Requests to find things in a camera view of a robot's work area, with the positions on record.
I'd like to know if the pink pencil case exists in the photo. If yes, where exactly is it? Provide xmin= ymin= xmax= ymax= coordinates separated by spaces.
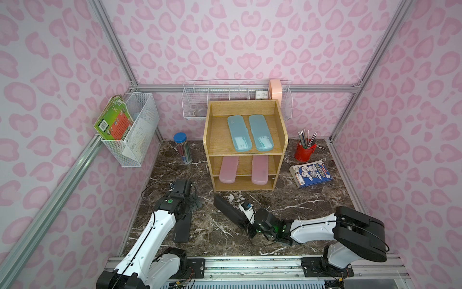
xmin=219 ymin=156 xmax=239 ymax=184
xmin=251 ymin=155 xmax=269 ymax=185

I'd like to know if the teal pencil case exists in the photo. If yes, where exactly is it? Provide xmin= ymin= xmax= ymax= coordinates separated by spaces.
xmin=249 ymin=114 xmax=274 ymax=152
xmin=227 ymin=115 xmax=252 ymax=152

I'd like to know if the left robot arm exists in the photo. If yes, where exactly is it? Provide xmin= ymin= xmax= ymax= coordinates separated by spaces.
xmin=96 ymin=180 xmax=205 ymax=289

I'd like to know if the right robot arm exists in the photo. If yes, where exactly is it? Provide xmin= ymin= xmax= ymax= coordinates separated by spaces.
xmin=240 ymin=204 xmax=389 ymax=269

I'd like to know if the blue-capped pencil tube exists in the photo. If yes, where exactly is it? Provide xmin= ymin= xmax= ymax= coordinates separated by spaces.
xmin=174 ymin=132 xmax=192 ymax=164

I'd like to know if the red pencil cup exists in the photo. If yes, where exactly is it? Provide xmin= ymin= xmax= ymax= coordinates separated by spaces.
xmin=295 ymin=142 xmax=317 ymax=163

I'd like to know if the wooden three-tier shelf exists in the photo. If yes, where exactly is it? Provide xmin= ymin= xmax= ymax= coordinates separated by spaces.
xmin=203 ymin=100 xmax=288 ymax=192

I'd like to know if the blue white booklet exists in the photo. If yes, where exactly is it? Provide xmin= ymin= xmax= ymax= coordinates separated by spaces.
xmin=289 ymin=160 xmax=333 ymax=188

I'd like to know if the white mesh side basket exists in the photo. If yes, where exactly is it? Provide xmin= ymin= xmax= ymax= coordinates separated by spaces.
xmin=101 ymin=92 xmax=160 ymax=167

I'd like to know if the green red book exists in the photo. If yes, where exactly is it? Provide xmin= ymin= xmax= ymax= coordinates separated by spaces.
xmin=93 ymin=95 xmax=134 ymax=141

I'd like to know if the small white card in basket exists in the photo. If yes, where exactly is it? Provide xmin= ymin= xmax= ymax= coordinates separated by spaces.
xmin=255 ymin=90 xmax=269 ymax=99

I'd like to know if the pink box in basket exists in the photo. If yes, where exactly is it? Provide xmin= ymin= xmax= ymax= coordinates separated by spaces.
xmin=268 ymin=79 xmax=283 ymax=105

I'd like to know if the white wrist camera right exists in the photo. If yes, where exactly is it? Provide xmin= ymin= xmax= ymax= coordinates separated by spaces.
xmin=239 ymin=200 xmax=255 ymax=225

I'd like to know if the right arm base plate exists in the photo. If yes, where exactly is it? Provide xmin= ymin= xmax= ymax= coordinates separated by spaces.
xmin=301 ymin=256 xmax=354 ymax=279

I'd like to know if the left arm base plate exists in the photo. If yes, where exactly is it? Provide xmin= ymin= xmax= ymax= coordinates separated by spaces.
xmin=167 ymin=258 xmax=205 ymax=279

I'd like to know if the white wire back basket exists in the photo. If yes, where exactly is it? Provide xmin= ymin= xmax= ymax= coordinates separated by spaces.
xmin=181 ymin=79 xmax=294 ymax=122

